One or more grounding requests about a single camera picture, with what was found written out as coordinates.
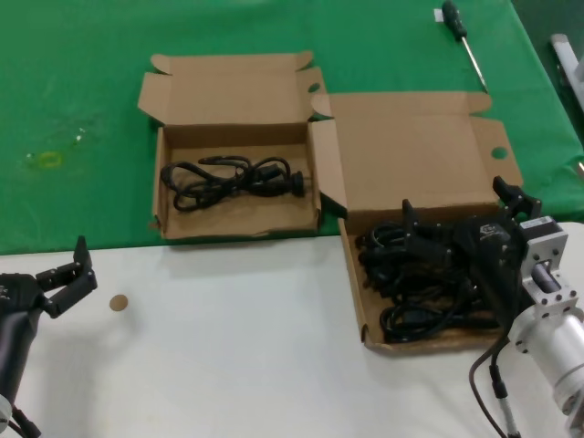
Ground large brown cardboard box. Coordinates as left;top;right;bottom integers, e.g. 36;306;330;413
308;90;525;353

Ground cardboard box with torn rim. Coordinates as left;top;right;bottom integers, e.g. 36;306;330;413
136;49;328;241

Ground yellow square mark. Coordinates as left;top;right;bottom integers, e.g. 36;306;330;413
36;151;63;171

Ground red and black arm cable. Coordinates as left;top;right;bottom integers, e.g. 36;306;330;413
0;404;42;438

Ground green tablecloth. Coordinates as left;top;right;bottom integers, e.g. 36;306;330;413
0;0;584;256

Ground grey metal frame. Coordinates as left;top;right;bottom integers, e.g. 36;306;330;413
549;33;584;109

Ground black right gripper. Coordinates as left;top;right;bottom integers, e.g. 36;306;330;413
401;175;545;330

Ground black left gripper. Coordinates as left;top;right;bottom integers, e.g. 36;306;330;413
0;235;99;319

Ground arm cable with silver connector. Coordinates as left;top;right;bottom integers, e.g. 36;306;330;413
488;339;522;438

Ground black power cable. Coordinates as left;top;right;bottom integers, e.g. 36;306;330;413
162;154;317;214

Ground black-handled screwdriver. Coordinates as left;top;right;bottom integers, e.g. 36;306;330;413
441;0;489;92

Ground tangled black power cables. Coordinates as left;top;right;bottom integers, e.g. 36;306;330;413
356;221;507;344

